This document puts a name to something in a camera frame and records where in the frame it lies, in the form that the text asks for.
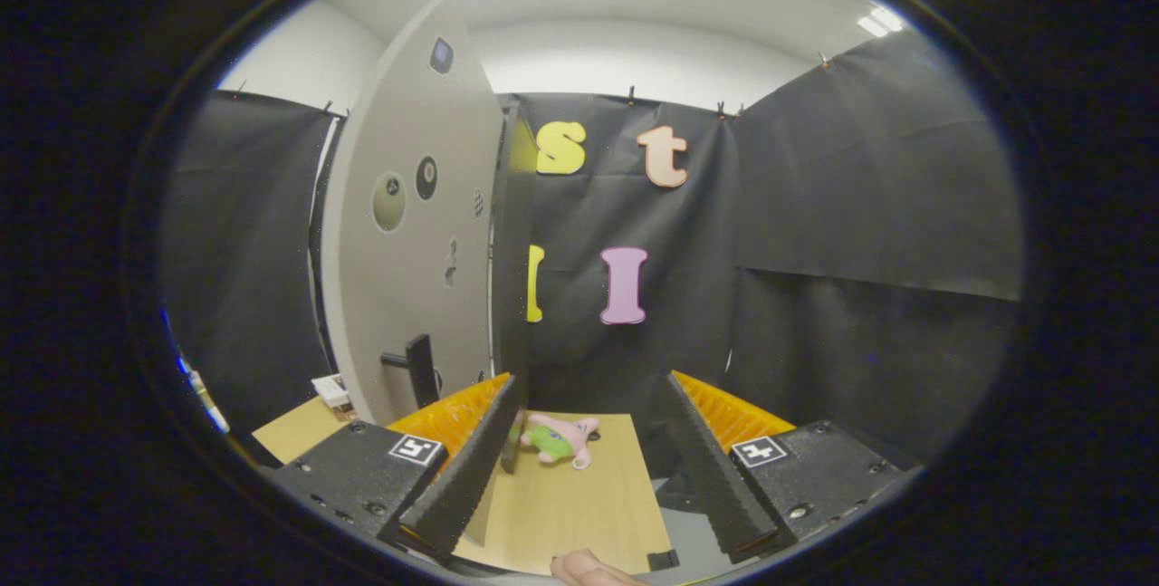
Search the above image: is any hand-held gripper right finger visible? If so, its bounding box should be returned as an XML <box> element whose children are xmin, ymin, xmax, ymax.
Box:
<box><xmin>664</xmin><ymin>370</ymin><xmax>924</xmax><ymax>566</ymax></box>

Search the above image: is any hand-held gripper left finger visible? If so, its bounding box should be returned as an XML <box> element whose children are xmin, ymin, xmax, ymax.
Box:
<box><xmin>263</xmin><ymin>373</ymin><xmax>526</xmax><ymax>564</ymax></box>

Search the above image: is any black door handle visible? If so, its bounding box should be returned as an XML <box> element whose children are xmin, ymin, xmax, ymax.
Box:
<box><xmin>380</xmin><ymin>333</ymin><xmax>442</xmax><ymax>410</ymax></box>

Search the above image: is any dark grey shoe cabinet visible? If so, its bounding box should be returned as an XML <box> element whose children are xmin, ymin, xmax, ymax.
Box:
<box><xmin>489</xmin><ymin>101</ymin><xmax>540</xmax><ymax>476</ymax></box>

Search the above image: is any pink and green plush toy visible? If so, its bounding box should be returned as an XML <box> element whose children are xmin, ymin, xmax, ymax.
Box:
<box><xmin>521</xmin><ymin>414</ymin><xmax>600</xmax><ymax>471</ymax></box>

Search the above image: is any white book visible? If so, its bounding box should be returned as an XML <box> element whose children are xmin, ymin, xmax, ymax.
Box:
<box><xmin>311</xmin><ymin>374</ymin><xmax>354</xmax><ymax>410</ymax></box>

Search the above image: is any black backdrop cloth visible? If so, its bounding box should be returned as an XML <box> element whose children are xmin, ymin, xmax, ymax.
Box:
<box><xmin>163</xmin><ymin>29</ymin><xmax>1024</xmax><ymax>469</ymax></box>

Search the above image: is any small ceiling light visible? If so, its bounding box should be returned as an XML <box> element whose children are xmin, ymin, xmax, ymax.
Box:
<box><xmin>856</xmin><ymin>6</ymin><xmax>906</xmax><ymax>39</ymax></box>

